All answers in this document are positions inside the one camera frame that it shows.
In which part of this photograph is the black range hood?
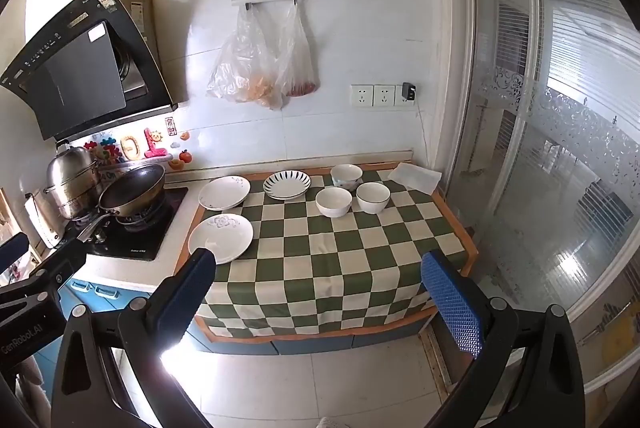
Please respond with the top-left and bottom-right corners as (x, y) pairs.
(0, 0), (173, 141)

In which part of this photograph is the blue base cabinet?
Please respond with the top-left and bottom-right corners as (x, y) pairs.
(30, 275), (436, 404)

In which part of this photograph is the white plate with embossed flower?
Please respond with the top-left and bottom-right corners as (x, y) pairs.
(188, 214), (255, 265)

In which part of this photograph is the dark frying pan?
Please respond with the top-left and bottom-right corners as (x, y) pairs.
(75, 164), (167, 243)

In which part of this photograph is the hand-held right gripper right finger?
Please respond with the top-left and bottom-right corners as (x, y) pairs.
(421, 250), (588, 428)

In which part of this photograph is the frosted sliding glass door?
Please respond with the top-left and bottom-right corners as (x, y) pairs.
(445, 0), (640, 409)

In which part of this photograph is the white bowl with blue print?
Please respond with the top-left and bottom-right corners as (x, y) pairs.
(330, 164), (364, 192)

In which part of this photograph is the group of colourful wall stickers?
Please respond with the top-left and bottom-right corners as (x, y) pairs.
(82, 117), (195, 172)

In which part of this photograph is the white plate with small flowers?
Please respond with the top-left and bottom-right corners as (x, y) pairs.
(198, 176), (251, 211)

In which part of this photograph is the white paper sheet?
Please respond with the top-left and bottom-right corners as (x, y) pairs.
(387, 163), (442, 197)

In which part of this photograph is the white electric kettle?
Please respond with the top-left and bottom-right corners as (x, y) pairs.
(24, 190), (66, 249)

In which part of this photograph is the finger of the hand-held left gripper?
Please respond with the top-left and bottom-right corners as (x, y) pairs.
(0, 233), (29, 265)
(0, 238), (87, 309)

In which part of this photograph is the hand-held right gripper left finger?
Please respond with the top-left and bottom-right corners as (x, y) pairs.
(50, 248), (217, 428)

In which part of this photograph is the white plate with black stripes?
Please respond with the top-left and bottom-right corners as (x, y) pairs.
(263, 170), (311, 200)

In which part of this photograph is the green white checkered tablecloth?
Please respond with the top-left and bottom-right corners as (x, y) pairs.
(192, 163), (478, 344)

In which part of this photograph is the white ceramic bowl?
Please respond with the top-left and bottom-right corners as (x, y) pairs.
(315, 187), (352, 219)
(356, 182), (391, 215)

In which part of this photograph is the black gas stove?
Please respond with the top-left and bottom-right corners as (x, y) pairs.
(62, 187), (190, 262)

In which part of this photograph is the stainless steel steamer pot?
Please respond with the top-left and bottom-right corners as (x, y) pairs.
(44, 145), (103, 221)

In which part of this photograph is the thin charger cable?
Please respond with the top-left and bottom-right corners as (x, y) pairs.
(414, 99), (432, 169)

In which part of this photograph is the plastic bag with red contents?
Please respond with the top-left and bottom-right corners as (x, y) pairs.
(275, 0), (321, 98)

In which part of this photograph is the plastic bag with orange contents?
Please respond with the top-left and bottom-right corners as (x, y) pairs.
(206, 5), (288, 111)

